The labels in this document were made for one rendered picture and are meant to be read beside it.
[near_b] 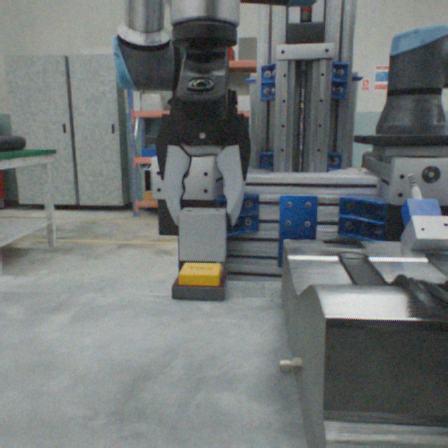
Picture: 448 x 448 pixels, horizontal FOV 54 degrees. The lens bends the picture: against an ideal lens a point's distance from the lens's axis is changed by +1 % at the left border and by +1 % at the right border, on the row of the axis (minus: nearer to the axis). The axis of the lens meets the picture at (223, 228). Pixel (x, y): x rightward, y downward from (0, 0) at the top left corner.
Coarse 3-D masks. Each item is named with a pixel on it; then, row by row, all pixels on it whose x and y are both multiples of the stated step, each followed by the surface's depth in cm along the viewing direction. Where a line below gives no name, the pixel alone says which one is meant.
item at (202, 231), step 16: (192, 208) 50; (208, 208) 50; (224, 208) 50; (192, 224) 47; (208, 224) 47; (224, 224) 47; (192, 240) 48; (208, 240) 48; (224, 240) 48; (192, 256) 48; (208, 256) 48; (224, 256) 48
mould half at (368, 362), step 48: (288, 240) 64; (288, 288) 54; (336, 288) 31; (384, 288) 31; (336, 336) 27; (384, 336) 27; (432, 336) 27; (336, 384) 27; (384, 384) 27; (432, 384) 27; (336, 432) 27; (384, 432) 27; (432, 432) 27
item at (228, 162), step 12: (228, 156) 47; (228, 168) 48; (240, 168) 48; (228, 180) 48; (240, 180) 48; (228, 192) 48; (240, 192) 48; (228, 204) 49; (240, 204) 49; (228, 216) 49
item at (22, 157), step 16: (0, 144) 326; (16, 144) 358; (0, 160) 310; (16, 160) 332; (32, 160) 357; (48, 160) 387; (48, 176) 394; (48, 192) 397; (48, 208) 400; (0, 224) 384; (16, 224) 384; (32, 224) 384; (48, 224) 404; (0, 240) 327; (48, 240) 407; (0, 256) 316; (0, 272) 317
